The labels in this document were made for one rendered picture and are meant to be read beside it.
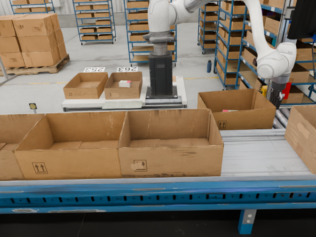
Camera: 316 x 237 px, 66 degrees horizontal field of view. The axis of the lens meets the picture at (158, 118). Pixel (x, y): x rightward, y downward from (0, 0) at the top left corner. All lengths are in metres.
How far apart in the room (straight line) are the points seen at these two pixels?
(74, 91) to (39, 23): 3.38
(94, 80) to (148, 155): 1.60
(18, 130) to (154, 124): 0.68
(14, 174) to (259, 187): 0.94
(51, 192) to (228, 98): 1.22
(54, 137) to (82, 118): 0.19
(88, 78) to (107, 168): 1.56
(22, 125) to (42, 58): 4.22
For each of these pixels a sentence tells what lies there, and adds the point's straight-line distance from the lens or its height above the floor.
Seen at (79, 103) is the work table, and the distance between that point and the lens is 2.04.
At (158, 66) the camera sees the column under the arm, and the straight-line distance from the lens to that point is 1.90.
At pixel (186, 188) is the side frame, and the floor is 0.91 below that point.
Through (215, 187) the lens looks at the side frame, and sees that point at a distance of 0.95.
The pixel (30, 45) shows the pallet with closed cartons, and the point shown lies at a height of 0.56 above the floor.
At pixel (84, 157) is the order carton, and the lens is 0.97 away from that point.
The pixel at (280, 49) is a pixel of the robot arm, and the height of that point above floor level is 1.24.
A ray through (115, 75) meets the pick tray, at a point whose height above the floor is 0.83.
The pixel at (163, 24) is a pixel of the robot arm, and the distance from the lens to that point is 1.85.
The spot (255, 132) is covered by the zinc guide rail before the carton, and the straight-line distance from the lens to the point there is 1.32.
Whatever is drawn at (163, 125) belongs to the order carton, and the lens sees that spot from 1.18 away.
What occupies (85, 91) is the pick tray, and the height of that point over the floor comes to 0.82.
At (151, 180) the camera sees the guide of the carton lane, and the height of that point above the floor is 0.92.
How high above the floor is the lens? 1.58
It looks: 30 degrees down
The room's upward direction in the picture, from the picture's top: 3 degrees counter-clockwise
